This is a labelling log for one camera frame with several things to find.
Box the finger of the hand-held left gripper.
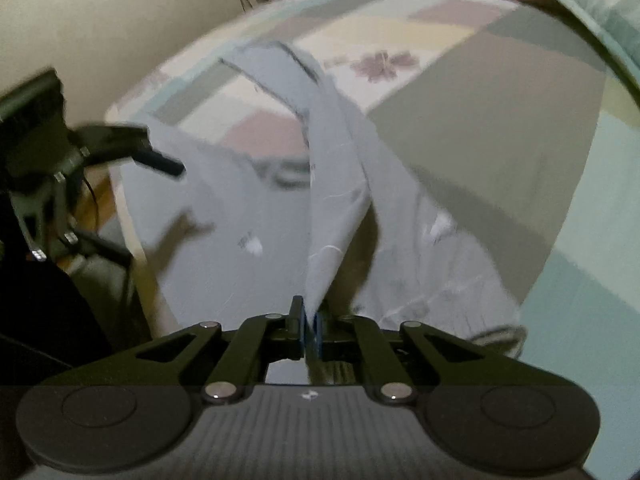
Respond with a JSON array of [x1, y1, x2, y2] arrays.
[[70, 121, 187, 179], [50, 227, 135, 268]]

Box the black cable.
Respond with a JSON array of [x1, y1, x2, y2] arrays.
[[82, 170, 101, 231]]

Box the patchwork bed sheet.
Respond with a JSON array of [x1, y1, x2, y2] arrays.
[[105, 0, 640, 411]]

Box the checked pillow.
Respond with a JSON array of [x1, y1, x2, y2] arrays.
[[520, 0, 640, 86]]

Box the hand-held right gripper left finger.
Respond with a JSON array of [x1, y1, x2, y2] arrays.
[[105, 295, 307, 406]]

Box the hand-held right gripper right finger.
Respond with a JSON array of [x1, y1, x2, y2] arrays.
[[312, 310, 526, 406]]

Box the grey printed pants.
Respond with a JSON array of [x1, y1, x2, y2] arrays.
[[107, 40, 528, 386]]

